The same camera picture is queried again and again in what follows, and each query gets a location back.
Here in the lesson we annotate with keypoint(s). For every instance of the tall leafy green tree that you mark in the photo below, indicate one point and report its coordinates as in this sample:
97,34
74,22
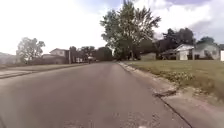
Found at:
128,30

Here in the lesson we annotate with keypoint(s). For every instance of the grey asphalt road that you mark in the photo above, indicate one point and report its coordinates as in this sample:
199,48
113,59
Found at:
90,96

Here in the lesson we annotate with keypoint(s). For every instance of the grass lawn with dry patches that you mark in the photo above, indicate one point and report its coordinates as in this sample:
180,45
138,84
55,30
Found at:
193,71

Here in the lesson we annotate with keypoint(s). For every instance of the brown house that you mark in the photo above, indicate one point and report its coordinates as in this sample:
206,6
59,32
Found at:
57,56

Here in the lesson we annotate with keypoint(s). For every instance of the clump of dark trees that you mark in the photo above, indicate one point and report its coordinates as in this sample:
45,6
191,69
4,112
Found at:
176,37
95,53

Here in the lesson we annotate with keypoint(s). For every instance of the pale concrete kerb strip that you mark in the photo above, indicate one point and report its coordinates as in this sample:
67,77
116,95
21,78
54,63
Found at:
193,108

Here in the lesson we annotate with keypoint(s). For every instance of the white house with grey roof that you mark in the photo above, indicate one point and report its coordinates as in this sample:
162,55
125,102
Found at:
200,51

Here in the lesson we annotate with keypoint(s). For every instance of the pale concrete driveway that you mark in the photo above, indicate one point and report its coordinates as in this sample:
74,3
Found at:
13,73

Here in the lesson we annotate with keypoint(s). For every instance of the narrow grass verge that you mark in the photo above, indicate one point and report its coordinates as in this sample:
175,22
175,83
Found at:
40,67

